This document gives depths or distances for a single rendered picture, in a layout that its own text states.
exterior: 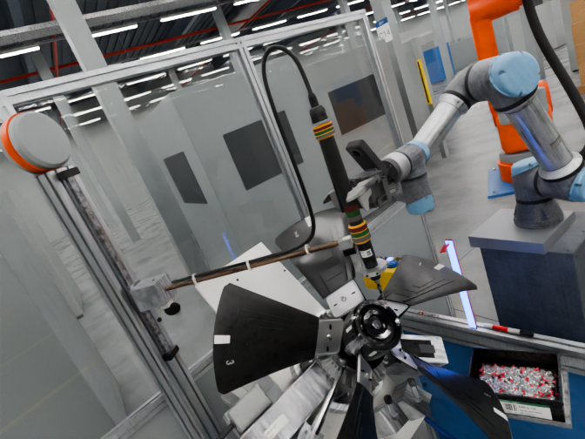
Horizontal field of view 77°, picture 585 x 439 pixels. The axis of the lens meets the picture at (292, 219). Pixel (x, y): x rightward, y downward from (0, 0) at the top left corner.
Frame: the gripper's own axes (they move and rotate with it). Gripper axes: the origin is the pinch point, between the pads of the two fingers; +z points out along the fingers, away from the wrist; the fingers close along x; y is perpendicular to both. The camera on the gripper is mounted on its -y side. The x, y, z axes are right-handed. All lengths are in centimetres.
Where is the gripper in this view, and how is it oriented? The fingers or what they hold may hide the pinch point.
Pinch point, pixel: (336, 197)
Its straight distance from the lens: 82.6
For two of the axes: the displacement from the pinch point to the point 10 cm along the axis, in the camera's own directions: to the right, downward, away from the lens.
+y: 3.6, 8.9, 2.7
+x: -6.3, 0.1, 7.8
